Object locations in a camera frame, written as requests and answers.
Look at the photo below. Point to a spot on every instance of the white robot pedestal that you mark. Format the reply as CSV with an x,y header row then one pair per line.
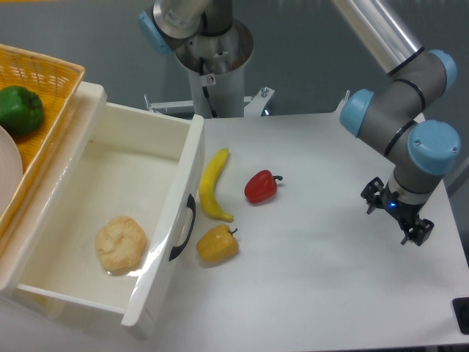
x,y
216,71

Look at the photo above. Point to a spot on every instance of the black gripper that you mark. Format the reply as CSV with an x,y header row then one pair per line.
x,y
416,230

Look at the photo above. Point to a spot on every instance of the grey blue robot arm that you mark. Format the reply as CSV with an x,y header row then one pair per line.
x,y
422,152

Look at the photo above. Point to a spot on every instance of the yellow woven basket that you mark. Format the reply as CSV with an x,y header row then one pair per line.
x,y
55,82

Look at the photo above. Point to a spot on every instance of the white drawer cabinet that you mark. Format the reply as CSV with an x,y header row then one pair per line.
x,y
28,223

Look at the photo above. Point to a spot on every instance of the red bell pepper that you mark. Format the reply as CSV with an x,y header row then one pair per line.
x,y
262,186

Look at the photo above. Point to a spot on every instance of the bread roll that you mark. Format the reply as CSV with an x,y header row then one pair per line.
x,y
120,245

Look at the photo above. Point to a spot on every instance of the yellow bell pepper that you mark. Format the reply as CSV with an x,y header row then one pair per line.
x,y
218,244

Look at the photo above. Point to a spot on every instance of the white metal base frame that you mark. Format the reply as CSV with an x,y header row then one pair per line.
x,y
255,105

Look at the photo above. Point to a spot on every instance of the green bell pepper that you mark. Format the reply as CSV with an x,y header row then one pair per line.
x,y
21,111

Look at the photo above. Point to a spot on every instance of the yellow banana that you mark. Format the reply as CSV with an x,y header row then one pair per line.
x,y
207,185

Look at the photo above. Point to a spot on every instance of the black device at table edge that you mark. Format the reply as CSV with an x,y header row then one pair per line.
x,y
461,311

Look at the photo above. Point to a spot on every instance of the white plate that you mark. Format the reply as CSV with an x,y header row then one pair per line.
x,y
11,169

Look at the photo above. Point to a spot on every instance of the white top drawer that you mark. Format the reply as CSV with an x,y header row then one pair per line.
x,y
135,163

